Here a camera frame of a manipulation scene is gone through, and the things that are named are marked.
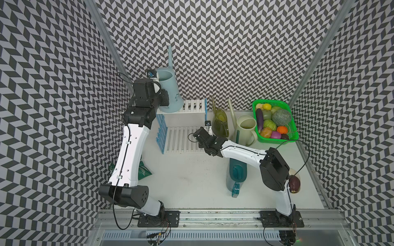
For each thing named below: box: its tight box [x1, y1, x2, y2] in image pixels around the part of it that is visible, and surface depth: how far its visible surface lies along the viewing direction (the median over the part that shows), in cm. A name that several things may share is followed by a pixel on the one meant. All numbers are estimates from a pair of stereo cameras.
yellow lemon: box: [262, 103, 272, 111], surface depth 113 cm
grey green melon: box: [271, 108, 291, 127], surface depth 100 cm
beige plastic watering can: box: [227, 98, 258, 147], surface depth 88 cm
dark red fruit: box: [288, 175, 301, 194], surface depth 80 cm
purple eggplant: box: [255, 108, 264, 134], surface depth 104 cm
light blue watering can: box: [155, 45, 185, 114], surface depth 77 cm
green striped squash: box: [263, 118, 277, 132], surface depth 101 cm
